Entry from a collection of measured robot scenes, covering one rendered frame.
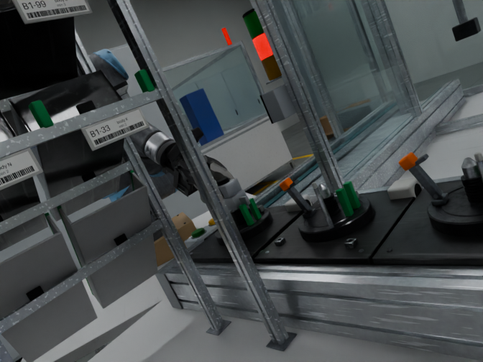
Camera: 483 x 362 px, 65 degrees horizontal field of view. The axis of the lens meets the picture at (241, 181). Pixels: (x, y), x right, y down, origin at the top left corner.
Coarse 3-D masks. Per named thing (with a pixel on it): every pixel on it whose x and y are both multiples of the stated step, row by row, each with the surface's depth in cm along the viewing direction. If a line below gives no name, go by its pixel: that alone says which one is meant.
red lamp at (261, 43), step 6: (258, 36) 85; (264, 36) 84; (258, 42) 85; (264, 42) 85; (258, 48) 86; (264, 48) 85; (270, 48) 85; (258, 54) 87; (264, 54) 85; (270, 54) 85
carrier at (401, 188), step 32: (320, 192) 64; (352, 192) 67; (384, 192) 75; (416, 192) 68; (320, 224) 69; (352, 224) 64; (384, 224) 63; (256, 256) 73; (288, 256) 67; (320, 256) 62; (352, 256) 57
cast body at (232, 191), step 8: (224, 184) 86; (232, 184) 86; (224, 192) 86; (232, 192) 86; (240, 192) 87; (224, 200) 87; (232, 200) 85; (240, 200) 86; (248, 200) 85; (232, 208) 86
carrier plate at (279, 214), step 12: (312, 204) 89; (276, 216) 90; (288, 216) 86; (276, 228) 82; (216, 240) 92; (252, 240) 82; (264, 240) 79; (192, 252) 92; (204, 252) 88; (216, 252) 84; (228, 252) 81; (252, 252) 75
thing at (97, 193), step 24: (96, 72) 56; (24, 96) 50; (48, 96) 51; (72, 96) 52; (96, 96) 54; (120, 96) 55; (24, 120) 49; (48, 144) 50; (72, 144) 53; (120, 144) 62; (48, 168) 55; (72, 168) 59; (96, 168) 64; (48, 192) 61; (96, 192) 72
